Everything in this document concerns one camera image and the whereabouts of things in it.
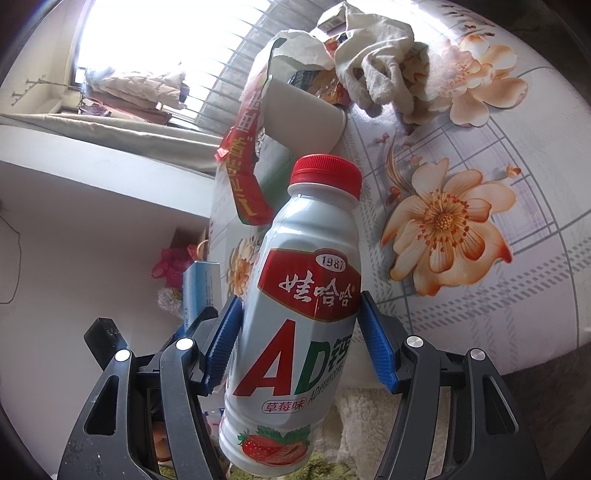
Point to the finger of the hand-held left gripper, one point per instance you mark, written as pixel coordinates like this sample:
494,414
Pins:
104,337

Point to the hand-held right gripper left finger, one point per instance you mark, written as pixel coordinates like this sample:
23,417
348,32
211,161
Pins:
221,344

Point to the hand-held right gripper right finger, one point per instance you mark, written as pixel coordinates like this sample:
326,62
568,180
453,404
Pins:
378,341

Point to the blue medicine box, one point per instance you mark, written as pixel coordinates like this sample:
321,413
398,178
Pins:
201,286

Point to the white strawberry drink bottle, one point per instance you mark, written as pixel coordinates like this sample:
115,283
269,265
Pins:
295,258

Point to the clear plastic bag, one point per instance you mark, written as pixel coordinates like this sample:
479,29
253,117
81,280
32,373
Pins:
168,300

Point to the pink plastic bag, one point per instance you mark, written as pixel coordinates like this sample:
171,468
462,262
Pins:
171,267

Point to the green chip bag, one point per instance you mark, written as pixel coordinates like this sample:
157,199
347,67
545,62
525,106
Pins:
244,184

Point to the floral checked tablecloth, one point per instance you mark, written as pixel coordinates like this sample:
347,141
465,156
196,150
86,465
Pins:
461,138

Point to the metal window railing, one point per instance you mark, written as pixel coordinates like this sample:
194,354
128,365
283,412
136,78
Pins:
221,92

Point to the folded bedding pile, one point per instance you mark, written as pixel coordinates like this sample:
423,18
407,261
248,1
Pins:
138,87

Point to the white crumpled cloth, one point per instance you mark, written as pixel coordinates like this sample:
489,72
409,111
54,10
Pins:
374,55

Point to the small pale food box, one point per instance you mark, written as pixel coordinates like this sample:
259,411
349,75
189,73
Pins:
332,16

